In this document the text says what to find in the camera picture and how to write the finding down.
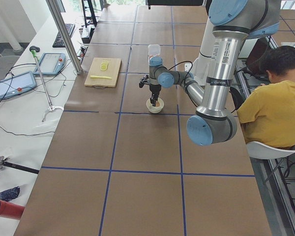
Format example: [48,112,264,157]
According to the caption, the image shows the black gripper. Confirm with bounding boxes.
[149,84,161,106]

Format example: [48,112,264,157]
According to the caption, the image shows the clear plastic egg box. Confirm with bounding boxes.
[147,44,161,61]

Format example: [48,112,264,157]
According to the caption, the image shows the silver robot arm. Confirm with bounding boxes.
[139,0,281,146]

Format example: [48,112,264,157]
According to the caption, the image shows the white bowl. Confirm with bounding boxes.
[146,98,164,114]

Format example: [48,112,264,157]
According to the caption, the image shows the wooden cutting board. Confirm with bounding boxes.
[84,58,121,88]

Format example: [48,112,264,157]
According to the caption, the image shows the lemon slices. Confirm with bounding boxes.
[100,59,109,71]

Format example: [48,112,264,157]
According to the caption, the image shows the yellow plastic knife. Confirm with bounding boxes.
[90,75,112,79]

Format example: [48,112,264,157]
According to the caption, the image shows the black keyboard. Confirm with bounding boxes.
[52,23,76,48]

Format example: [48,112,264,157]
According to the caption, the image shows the white chair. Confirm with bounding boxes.
[245,137,295,182]

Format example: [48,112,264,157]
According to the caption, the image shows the person in yellow shirt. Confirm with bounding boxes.
[237,46,295,149]

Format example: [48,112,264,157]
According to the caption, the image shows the grabber reach stick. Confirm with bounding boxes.
[29,46,64,122]

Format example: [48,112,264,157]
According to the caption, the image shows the near teach pendant tablet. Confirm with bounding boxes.
[0,71,36,100]

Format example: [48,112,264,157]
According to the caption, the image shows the black tripod stand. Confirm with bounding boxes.
[0,156,39,174]

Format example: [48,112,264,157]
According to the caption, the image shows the blue patterned cloth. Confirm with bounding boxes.
[0,186,20,202]

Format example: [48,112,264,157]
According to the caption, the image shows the red cylinder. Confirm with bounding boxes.
[0,200,25,220]

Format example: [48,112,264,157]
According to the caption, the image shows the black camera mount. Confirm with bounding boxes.
[139,75,150,88]

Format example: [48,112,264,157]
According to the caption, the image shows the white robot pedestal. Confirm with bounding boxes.
[184,18,215,86]

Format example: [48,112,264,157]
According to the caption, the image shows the aluminium frame post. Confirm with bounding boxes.
[46,0,83,75]

